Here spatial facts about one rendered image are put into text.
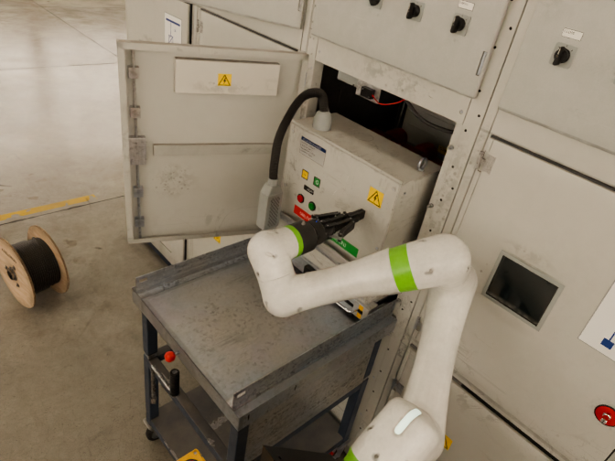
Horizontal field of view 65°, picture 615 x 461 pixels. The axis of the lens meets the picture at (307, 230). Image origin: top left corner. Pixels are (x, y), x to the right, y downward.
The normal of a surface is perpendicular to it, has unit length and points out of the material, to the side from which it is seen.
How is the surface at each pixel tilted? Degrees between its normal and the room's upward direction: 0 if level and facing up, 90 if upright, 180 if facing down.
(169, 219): 90
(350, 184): 90
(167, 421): 0
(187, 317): 0
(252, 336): 0
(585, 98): 90
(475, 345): 90
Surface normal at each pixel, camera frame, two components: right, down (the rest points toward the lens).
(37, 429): 0.15, -0.83
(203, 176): 0.36, 0.56
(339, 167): -0.73, 0.27
